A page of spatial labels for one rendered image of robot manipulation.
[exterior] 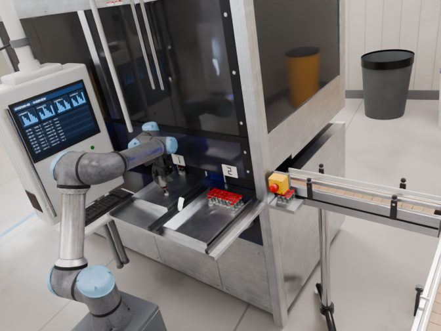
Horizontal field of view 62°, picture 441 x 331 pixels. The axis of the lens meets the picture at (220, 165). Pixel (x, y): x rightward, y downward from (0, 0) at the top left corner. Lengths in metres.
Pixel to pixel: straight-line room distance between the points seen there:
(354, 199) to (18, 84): 1.62
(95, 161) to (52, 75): 0.82
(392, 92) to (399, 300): 2.70
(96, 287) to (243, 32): 1.04
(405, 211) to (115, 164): 1.12
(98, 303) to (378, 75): 3.87
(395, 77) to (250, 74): 3.24
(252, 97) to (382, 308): 1.52
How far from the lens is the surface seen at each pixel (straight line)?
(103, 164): 1.33
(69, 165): 1.39
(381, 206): 1.64
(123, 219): 1.89
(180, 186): 2.00
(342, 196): 1.68
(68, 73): 2.10
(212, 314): 2.48
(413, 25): 5.19
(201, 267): 2.44
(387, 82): 4.59
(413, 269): 2.74
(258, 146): 1.60
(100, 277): 1.39
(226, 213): 1.72
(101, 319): 1.47
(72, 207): 1.43
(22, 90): 2.01
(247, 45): 1.46
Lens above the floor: 1.88
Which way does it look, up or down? 28 degrees down
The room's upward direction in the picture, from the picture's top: 10 degrees counter-clockwise
